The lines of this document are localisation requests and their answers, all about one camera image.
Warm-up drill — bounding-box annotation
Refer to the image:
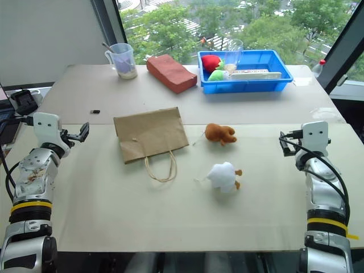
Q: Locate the large beige table sheet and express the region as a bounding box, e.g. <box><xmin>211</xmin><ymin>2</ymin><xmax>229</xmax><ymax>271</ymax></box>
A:
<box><xmin>0</xmin><ymin>122</ymin><xmax>364</xmax><ymax>253</ymax></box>

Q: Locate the plastic bottle red cap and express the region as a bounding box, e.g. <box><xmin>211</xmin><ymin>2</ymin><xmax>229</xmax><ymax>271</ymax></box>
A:
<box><xmin>311</xmin><ymin>59</ymin><xmax>328</xmax><ymax>79</ymax></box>

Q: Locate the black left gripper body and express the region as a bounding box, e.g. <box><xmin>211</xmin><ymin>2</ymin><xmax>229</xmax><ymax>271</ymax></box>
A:
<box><xmin>60</xmin><ymin>129</ymin><xmax>76</xmax><ymax>149</ymax></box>

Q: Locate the red plush strawberry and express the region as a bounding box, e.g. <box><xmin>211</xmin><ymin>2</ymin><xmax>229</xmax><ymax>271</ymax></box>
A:
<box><xmin>201</xmin><ymin>55</ymin><xmax>223</xmax><ymax>73</ymax></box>

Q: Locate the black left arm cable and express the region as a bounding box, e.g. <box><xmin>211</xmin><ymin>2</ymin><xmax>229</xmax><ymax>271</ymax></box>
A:
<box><xmin>0</xmin><ymin>114</ymin><xmax>35</xmax><ymax>203</ymax></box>

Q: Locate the flat white box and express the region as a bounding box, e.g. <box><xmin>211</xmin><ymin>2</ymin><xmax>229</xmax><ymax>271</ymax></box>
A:
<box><xmin>228</xmin><ymin>71</ymin><xmax>282</xmax><ymax>81</ymax></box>

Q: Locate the clear plastic measuring jug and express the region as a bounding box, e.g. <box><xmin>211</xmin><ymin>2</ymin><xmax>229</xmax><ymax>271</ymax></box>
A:
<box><xmin>104</xmin><ymin>43</ymin><xmax>139</xmax><ymax>80</ymax></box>

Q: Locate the dark window frame pillar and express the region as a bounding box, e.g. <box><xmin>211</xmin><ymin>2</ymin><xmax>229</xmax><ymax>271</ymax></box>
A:
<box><xmin>90</xmin><ymin>0</ymin><xmax>128</xmax><ymax>67</ymax></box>
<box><xmin>323</xmin><ymin>0</ymin><xmax>364</xmax><ymax>94</ymax></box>

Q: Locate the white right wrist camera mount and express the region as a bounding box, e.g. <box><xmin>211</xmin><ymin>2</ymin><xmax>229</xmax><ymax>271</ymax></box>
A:
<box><xmin>300</xmin><ymin>121</ymin><xmax>330</xmax><ymax>152</ymax></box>

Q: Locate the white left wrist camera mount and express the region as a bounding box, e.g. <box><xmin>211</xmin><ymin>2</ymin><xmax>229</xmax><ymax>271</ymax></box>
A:
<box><xmin>32</xmin><ymin>112</ymin><xmax>63</xmax><ymax>140</ymax></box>

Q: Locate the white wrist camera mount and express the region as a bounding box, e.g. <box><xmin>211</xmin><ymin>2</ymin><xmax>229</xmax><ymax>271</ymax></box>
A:
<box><xmin>300</xmin><ymin>121</ymin><xmax>330</xmax><ymax>152</ymax></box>
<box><xmin>32</xmin><ymin>112</ymin><xmax>63</xmax><ymax>140</ymax></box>

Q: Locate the white plush duck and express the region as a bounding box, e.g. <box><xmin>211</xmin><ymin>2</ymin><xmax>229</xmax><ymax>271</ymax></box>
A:
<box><xmin>194</xmin><ymin>162</ymin><xmax>243</xmax><ymax>195</ymax></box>

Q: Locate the brown plush toy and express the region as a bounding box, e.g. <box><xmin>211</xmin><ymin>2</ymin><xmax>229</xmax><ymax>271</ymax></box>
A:
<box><xmin>192</xmin><ymin>122</ymin><xmax>238</xmax><ymax>147</ymax></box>

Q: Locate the green plush toy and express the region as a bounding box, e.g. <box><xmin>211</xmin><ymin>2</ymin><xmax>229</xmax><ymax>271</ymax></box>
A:
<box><xmin>207</xmin><ymin>69</ymin><xmax>229</xmax><ymax>82</ymax></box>

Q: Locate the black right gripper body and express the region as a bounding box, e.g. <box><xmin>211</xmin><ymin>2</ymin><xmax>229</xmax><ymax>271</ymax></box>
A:
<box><xmin>290</xmin><ymin>138</ymin><xmax>303</xmax><ymax>156</ymax></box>

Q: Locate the clear plastic cup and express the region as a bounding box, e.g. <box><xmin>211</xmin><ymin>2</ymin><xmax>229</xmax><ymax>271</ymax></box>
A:
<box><xmin>226</xmin><ymin>39</ymin><xmax>245</xmax><ymax>72</ymax></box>

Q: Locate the red brick block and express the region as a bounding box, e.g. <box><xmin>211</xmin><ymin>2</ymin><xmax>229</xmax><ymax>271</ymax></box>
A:
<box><xmin>146</xmin><ymin>54</ymin><xmax>198</xmax><ymax>94</ymax></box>

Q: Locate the printed flat box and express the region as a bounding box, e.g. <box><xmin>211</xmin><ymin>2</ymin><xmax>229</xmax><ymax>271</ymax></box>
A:
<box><xmin>235</xmin><ymin>68</ymin><xmax>270</xmax><ymax>74</ymax></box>

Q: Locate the brown paper bag with handles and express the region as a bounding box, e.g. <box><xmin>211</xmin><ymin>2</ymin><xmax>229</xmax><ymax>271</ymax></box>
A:
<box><xmin>113</xmin><ymin>106</ymin><xmax>190</xmax><ymax>183</ymax></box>

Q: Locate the blue plastic bin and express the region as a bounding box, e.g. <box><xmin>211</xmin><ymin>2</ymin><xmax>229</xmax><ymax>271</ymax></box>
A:
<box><xmin>197</xmin><ymin>49</ymin><xmax>294</xmax><ymax>95</ymax></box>

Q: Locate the black box device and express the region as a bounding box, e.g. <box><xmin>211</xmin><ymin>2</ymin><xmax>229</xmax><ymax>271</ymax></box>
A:
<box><xmin>10</xmin><ymin>89</ymin><xmax>39</xmax><ymax>116</ymax></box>

